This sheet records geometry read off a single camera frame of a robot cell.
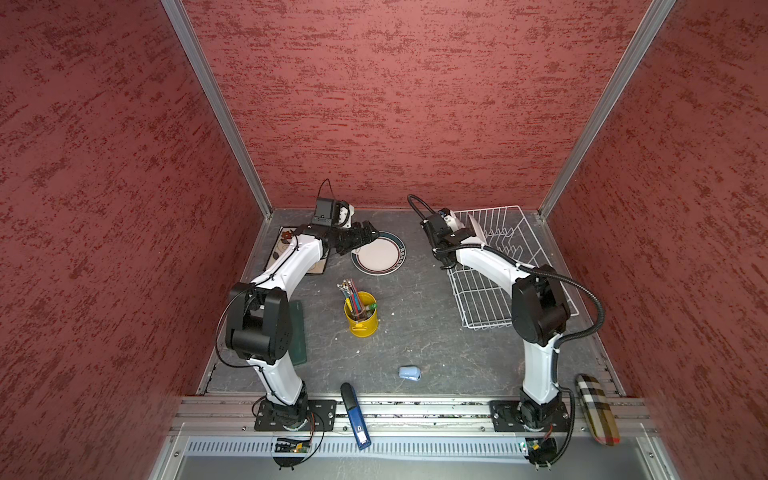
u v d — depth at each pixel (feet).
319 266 3.31
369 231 2.66
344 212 2.55
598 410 2.38
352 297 2.64
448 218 2.80
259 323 1.57
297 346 2.80
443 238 2.37
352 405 2.37
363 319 2.61
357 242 2.61
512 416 2.43
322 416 2.45
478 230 3.15
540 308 1.71
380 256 3.52
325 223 2.33
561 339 1.77
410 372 2.60
